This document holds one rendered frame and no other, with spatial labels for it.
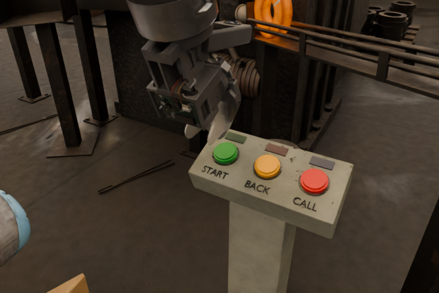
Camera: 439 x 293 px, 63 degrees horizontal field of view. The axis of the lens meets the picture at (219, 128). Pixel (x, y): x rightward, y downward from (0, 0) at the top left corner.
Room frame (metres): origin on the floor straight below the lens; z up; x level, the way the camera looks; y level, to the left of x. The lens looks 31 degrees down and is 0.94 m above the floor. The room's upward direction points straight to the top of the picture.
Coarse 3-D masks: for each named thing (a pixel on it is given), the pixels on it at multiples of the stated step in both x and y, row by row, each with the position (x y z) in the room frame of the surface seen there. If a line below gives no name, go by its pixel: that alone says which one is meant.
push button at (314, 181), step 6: (312, 168) 0.44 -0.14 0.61; (306, 174) 0.43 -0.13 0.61; (312, 174) 0.42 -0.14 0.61; (318, 174) 0.42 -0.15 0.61; (324, 174) 0.42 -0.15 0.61; (306, 180) 0.42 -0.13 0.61; (312, 180) 0.41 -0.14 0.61; (318, 180) 0.41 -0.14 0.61; (324, 180) 0.41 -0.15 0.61; (306, 186) 0.41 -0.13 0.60; (312, 186) 0.41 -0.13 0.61; (318, 186) 0.40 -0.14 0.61; (324, 186) 0.41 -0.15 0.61; (312, 192) 0.40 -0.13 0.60; (318, 192) 0.40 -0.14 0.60
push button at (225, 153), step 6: (222, 144) 0.50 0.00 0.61; (228, 144) 0.50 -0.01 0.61; (216, 150) 0.49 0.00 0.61; (222, 150) 0.49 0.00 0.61; (228, 150) 0.49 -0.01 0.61; (234, 150) 0.49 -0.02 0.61; (216, 156) 0.48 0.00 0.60; (222, 156) 0.48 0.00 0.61; (228, 156) 0.48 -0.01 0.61; (234, 156) 0.48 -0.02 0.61; (222, 162) 0.48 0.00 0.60; (228, 162) 0.47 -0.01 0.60
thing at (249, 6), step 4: (248, 4) 1.13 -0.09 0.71; (252, 4) 1.13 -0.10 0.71; (248, 8) 1.13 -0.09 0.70; (252, 8) 1.13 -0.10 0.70; (248, 12) 1.13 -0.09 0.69; (252, 12) 1.13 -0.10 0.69; (248, 16) 1.12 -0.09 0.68; (252, 16) 1.13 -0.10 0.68; (256, 24) 1.13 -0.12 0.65; (256, 32) 1.13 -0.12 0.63
